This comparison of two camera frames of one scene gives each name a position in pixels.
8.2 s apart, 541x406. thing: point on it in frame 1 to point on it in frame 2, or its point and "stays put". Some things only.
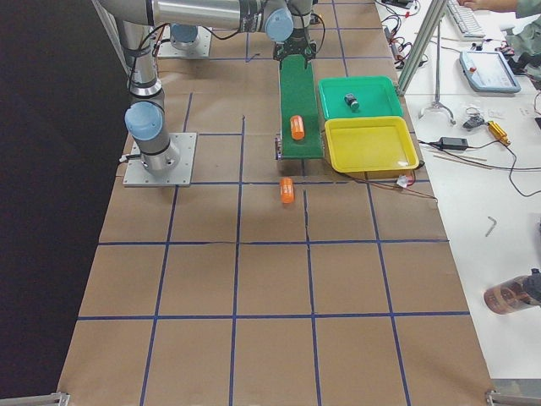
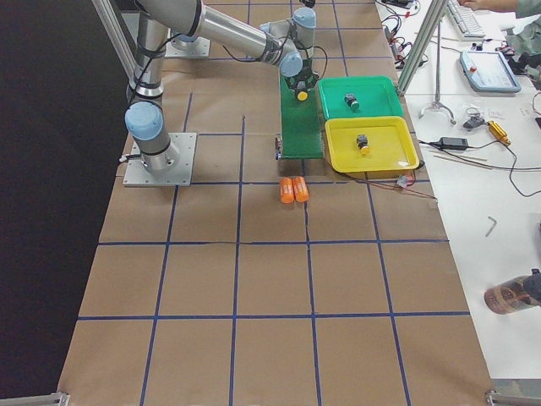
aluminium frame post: x=434 y=13 stays put
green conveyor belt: x=298 y=98 stays put
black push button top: x=352 y=101 stays put
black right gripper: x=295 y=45 to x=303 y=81
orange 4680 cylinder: x=287 y=190 stays put
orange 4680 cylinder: x=297 y=129 to x=300 y=189
